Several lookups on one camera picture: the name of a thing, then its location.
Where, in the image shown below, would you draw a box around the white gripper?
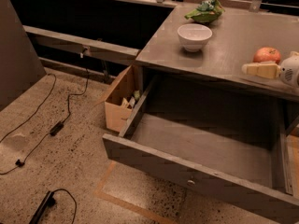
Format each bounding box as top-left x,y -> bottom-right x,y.
242,51 -> 299,88

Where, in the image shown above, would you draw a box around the grey cabinet counter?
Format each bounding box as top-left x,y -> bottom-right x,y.
136,3 -> 299,101

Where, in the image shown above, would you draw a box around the black power strip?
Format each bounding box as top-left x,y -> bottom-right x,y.
29,189 -> 78,224

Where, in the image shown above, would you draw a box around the white ceramic bowl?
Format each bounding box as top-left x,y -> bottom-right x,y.
178,23 -> 212,52

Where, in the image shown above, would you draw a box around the red apple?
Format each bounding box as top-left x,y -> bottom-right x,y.
253,47 -> 281,64

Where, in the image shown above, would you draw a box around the cardboard box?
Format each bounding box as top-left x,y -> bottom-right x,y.
104,65 -> 141,133

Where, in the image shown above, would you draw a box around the black power adapter cable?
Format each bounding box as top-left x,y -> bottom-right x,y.
0,45 -> 92,175

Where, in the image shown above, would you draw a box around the items inside cardboard box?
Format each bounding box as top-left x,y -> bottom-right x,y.
121,91 -> 140,109

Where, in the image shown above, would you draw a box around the round metal drawer knob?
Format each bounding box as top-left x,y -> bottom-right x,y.
187,179 -> 195,187

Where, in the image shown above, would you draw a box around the grey metal rail shelf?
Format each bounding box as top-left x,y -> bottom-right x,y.
23,25 -> 139,65

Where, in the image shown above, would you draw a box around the open grey top drawer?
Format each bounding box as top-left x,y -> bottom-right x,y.
103,76 -> 299,224

